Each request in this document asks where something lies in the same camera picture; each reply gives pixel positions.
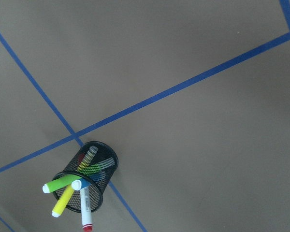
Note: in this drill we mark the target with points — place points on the green highlighter pen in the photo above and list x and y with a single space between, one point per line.
96 173

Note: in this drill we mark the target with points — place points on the yellow highlighter pen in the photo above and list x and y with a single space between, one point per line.
62 201

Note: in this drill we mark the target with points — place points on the blue highlighter pen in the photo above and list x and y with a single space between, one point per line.
80 184

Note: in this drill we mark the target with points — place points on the white marker with red cap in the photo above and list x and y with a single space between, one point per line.
86 210

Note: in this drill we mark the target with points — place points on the black mesh pen cup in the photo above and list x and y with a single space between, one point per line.
95 162

